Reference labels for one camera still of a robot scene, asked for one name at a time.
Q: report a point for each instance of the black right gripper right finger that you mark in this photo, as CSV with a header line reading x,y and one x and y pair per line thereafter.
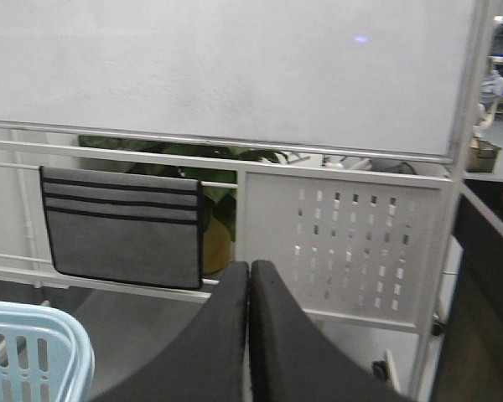
x,y
291,360

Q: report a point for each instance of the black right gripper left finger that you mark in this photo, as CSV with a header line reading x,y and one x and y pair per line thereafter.
x,y
205,361

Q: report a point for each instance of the light blue plastic basket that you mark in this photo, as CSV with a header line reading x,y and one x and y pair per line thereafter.
x,y
45,355

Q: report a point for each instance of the green potted plant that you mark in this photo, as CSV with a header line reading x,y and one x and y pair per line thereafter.
x,y
219,203

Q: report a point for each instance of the grey fabric pouch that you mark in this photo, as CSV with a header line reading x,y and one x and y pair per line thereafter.
x,y
124,228

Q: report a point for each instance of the white rolling whiteboard stand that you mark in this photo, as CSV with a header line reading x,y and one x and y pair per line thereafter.
x,y
345,123

